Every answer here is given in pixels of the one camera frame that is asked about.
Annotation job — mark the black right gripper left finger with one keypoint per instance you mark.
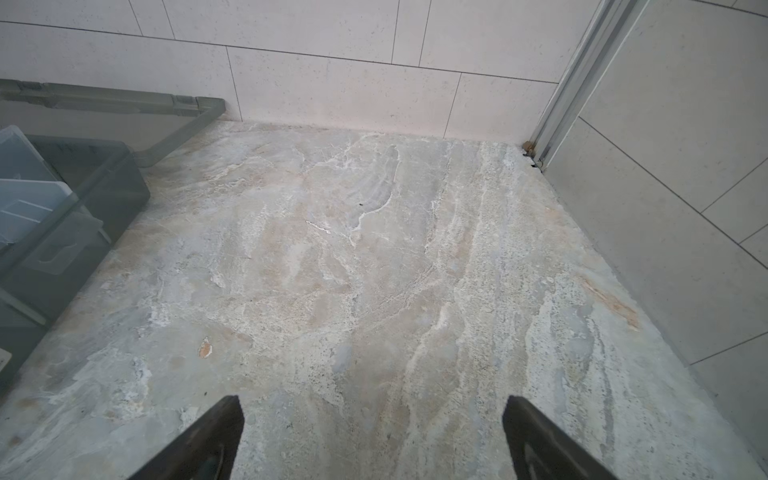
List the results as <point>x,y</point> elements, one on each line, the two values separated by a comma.
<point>207,449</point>

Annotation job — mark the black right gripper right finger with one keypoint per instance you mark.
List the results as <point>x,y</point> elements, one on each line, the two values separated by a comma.
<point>541,450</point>

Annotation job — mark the green plastic organizer box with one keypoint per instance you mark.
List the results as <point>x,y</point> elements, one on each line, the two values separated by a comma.
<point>71,184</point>

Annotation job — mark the aluminium corner profile right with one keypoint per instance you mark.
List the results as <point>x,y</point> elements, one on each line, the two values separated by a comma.
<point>607,31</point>

